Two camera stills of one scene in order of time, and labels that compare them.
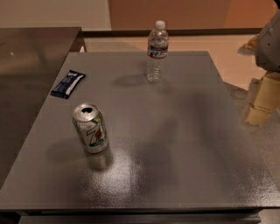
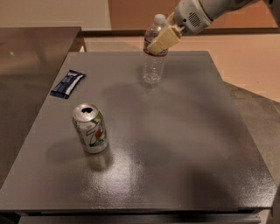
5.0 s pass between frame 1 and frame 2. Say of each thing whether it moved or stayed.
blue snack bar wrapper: stayed
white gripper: moved
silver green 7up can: stayed
